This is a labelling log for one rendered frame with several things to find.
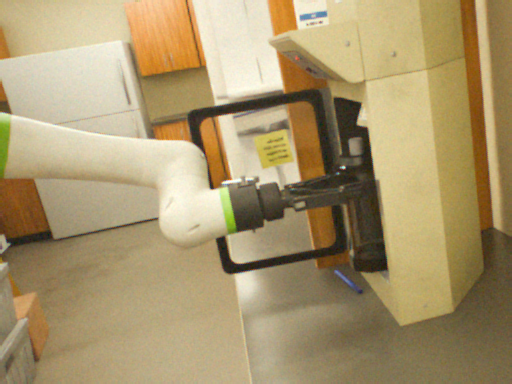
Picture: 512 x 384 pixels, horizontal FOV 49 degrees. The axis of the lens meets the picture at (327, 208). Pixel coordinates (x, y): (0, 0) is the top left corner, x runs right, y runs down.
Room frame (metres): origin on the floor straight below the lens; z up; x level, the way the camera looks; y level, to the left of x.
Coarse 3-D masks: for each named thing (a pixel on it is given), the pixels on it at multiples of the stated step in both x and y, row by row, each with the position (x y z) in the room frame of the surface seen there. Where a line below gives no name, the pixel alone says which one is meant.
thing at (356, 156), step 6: (354, 138) 1.08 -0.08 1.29; (360, 138) 1.08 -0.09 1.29; (354, 144) 1.07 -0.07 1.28; (360, 144) 1.07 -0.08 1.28; (354, 150) 1.07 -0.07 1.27; (360, 150) 1.07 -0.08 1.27; (366, 150) 1.10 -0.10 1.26; (342, 156) 1.08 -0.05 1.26; (348, 156) 1.07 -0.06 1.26; (354, 156) 1.06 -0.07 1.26; (360, 156) 1.05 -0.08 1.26; (366, 156) 1.05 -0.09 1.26; (336, 162) 1.08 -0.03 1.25; (342, 162) 1.06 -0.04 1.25; (348, 162) 1.05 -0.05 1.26; (354, 162) 1.04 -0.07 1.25; (360, 162) 1.04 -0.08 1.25; (366, 162) 1.04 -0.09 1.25
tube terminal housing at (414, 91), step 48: (384, 0) 0.96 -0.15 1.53; (432, 0) 1.02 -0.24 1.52; (384, 48) 0.96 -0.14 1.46; (432, 48) 1.00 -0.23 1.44; (336, 96) 1.19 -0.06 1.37; (384, 96) 0.96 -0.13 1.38; (432, 96) 0.98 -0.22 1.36; (384, 144) 0.95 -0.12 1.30; (432, 144) 0.97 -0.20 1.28; (384, 192) 0.95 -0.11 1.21; (432, 192) 0.97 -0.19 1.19; (384, 240) 0.98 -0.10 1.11; (432, 240) 0.97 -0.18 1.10; (480, 240) 1.13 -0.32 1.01; (384, 288) 1.03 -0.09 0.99; (432, 288) 0.96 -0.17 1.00
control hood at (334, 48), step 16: (288, 32) 0.96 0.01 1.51; (304, 32) 0.94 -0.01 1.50; (320, 32) 0.94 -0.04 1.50; (336, 32) 0.95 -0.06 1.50; (352, 32) 0.95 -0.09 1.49; (288, 48) 1.07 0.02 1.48; (304, 48) 0.94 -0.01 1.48; (320, 48) 0.94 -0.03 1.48; (336, 48) 0.94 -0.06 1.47; (352, 48) 0.95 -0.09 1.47; (320, 64) 0.98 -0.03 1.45; (336, 64) 0.94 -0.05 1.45; (352, 64) 0.95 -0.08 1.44; (336, 80) 1.05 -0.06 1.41; (352, 80) 0.95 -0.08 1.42
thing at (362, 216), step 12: (348, 168) 1.04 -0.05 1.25; (348, 180) 1.05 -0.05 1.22; (360, 180) 1.04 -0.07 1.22; (348, 204) 1.06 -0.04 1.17; (360, 204) 1.04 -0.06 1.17; (372, 204) 1.04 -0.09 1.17; (348, 216) 1.06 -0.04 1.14; (360, 216) 1.04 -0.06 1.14; (372, 216) 1.04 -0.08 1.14; (348, 228) 1.07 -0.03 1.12; (360, 228) 1.04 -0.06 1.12; (372, 228) 1.04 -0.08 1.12; (348, 240) 1.08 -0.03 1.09; (360, 240) 1.05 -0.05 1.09; (372, 240) 1.04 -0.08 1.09; (360, 252) 1.05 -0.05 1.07; (372, 252) 1.04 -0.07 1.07; (384, 252) 1.04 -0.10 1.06
